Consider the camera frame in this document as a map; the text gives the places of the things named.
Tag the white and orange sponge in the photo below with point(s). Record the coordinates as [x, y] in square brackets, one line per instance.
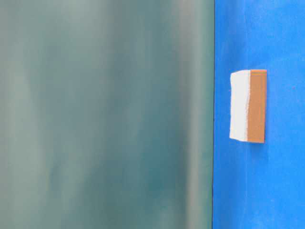
[248, 104]

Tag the grey-green blurred panel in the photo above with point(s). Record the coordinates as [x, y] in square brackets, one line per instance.
[106, 114]

